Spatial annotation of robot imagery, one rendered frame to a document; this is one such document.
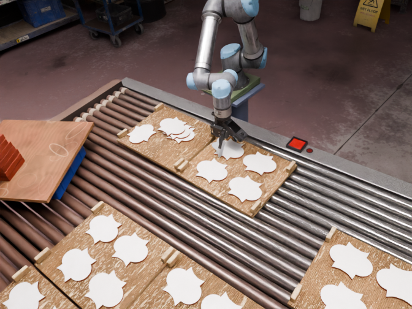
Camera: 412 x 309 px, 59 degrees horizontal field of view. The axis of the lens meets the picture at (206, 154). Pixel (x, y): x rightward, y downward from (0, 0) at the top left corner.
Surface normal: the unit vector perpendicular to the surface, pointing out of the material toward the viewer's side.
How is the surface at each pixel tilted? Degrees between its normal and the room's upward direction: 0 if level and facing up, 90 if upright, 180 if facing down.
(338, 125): 0
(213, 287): 0
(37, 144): 0
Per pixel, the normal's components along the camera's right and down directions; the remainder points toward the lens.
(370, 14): -0.74, 0.33
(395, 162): -0.09, -0.73
